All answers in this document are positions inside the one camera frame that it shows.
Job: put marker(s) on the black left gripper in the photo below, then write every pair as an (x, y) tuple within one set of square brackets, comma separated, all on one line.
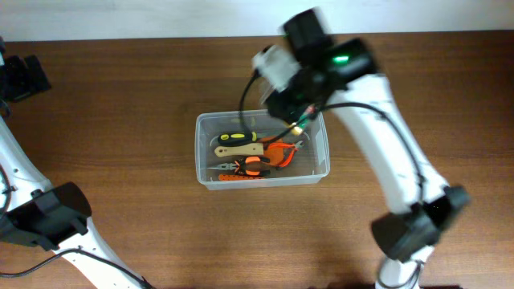
[(26, 84)]

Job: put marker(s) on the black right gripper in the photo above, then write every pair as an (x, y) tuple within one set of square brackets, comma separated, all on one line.
[(280, 105)]

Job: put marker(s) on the small orange handled pliers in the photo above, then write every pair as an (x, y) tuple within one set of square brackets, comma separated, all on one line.
[(287, 150)]

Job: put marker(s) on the orange scraper wooden handle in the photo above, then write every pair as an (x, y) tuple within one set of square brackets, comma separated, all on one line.
[(252, 149)]

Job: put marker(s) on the orange black long-nose pliers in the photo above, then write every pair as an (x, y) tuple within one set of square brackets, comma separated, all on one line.
[(252, 166)]

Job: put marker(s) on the pack of coloured bits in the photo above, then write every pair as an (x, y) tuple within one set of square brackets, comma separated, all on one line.
[(301, 124)]

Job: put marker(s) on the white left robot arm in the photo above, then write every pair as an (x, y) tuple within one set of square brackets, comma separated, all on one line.
[(35, 213)]

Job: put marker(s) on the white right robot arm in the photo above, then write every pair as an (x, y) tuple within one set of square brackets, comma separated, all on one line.
[(422, 205)]

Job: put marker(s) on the clear plastic storage box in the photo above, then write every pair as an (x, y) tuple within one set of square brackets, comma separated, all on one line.
[(309, 165)]

